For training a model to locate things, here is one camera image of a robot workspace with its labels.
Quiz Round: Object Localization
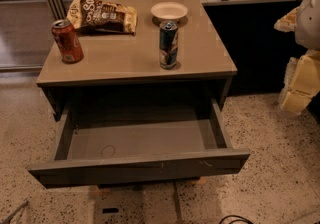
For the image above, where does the yellow brown chip bag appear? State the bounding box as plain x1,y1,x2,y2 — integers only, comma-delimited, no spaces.
67,0,138,34

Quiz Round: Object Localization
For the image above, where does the white paper bowl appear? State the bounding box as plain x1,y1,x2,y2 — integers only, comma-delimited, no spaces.
151,2,188,21

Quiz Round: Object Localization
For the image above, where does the grey cabinet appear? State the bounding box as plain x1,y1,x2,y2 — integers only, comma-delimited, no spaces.
35,0,238,122

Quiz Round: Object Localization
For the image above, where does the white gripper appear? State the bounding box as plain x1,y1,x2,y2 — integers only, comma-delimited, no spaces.
274,0,320,114

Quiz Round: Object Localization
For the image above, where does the black cable on floor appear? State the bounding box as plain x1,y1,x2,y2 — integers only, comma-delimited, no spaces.
218,214,254,224

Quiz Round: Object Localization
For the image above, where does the open grey top drawer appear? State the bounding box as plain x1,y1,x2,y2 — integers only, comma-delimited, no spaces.
27,100,250,188

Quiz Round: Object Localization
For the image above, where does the red soda can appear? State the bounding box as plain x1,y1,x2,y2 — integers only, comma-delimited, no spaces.
52,19,84,64

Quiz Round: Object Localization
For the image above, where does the blue silver redbull can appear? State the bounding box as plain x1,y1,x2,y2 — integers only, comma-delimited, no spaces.
159,20,178,69

